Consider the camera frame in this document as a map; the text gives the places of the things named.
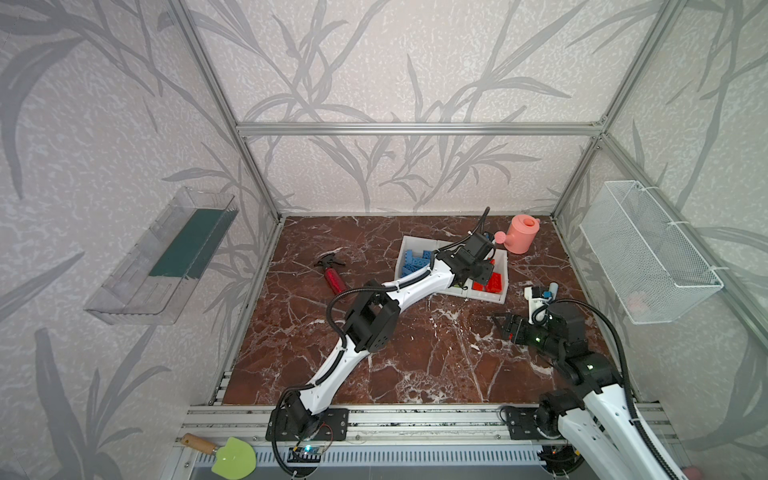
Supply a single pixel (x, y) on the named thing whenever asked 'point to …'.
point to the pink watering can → (520, 235)
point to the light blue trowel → (553, 288)
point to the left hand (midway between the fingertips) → (490, 261)
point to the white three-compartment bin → (418, 244)
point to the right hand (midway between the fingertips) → (502, 308)
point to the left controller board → (305, 454)
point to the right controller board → (560, 459)
